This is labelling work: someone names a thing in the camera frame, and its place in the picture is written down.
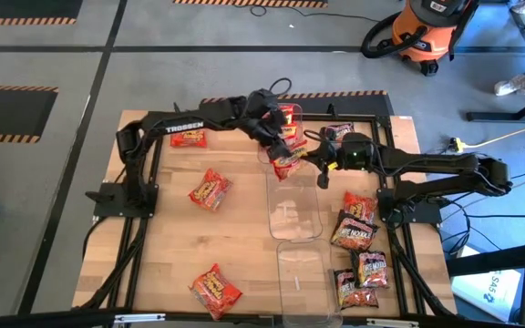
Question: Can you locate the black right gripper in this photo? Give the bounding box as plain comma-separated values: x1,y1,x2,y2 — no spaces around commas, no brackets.
306,136,346,190

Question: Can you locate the yellow extension cord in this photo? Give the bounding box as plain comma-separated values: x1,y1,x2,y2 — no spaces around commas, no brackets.
448,117,525,154

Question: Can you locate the black hazard-striped floor mat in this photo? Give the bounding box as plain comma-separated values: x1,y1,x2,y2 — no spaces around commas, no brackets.
172,0,329,9
0,84,59,145
198,89,395,118
0,0,84,26

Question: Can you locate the black vacuum hose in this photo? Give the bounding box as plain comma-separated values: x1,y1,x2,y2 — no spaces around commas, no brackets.
360,12,427,59

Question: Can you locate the black metal table frame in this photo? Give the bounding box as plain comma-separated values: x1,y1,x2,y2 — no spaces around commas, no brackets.
73,102,458,328

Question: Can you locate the clear plastic bin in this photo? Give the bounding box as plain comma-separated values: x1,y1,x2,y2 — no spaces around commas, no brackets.
257,102,308,166
275,239,344,328
265,164,324,242

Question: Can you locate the black desk stand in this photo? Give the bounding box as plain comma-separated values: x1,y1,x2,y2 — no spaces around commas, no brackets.
466,86,525,123

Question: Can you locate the black fire noodle packet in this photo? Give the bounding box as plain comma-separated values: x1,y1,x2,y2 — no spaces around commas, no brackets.
320,121,355,143
333,268,380,311
329,210,380,251
351,249,389,290

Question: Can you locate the person's shoe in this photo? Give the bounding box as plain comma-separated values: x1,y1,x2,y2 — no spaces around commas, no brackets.
493,73,525,97

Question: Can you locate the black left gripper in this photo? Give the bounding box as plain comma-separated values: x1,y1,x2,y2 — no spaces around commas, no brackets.
248,108,292,161

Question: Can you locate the orange shop vacuum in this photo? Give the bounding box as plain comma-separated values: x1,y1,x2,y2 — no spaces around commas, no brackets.
390,0,480,77

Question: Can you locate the black metal beam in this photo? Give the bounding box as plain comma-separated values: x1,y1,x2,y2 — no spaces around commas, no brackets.
444,241,525,277

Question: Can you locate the white printed box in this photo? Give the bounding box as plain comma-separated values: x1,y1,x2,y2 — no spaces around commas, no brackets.
451,245,523,323

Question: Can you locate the silver metal bracket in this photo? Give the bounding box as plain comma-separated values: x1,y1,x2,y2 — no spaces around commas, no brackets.
365,317,421,328
114,313,167,324

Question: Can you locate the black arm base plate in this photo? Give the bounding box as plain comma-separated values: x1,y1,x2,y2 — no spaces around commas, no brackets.
92,181,160,219
377,189,444,224

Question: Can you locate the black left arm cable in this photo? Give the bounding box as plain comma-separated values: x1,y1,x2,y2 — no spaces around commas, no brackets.
268,77,293,99

